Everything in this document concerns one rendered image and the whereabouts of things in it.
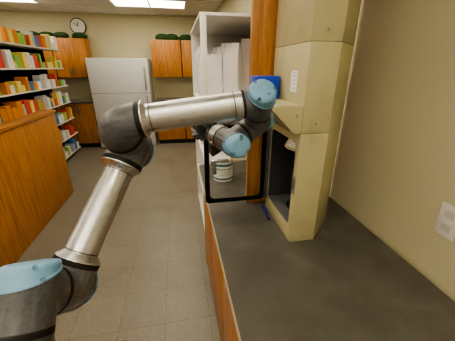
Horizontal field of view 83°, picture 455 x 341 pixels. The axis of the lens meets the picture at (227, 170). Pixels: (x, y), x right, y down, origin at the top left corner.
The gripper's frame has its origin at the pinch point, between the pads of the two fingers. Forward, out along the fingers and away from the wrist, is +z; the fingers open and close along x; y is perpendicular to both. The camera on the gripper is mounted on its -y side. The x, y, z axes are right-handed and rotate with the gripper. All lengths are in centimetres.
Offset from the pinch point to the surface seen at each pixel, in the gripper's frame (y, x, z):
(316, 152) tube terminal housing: -18.8, -29.0, -33.9
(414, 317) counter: -54, -15, -79
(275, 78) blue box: 4.2, -36.4, -9.3
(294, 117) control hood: -2.8, -25.4, -29.9
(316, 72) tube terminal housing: 8.3, -36.7, -31.3
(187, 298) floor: -134, 51, 38
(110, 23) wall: 52, -84, 553
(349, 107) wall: -29, -75, -12
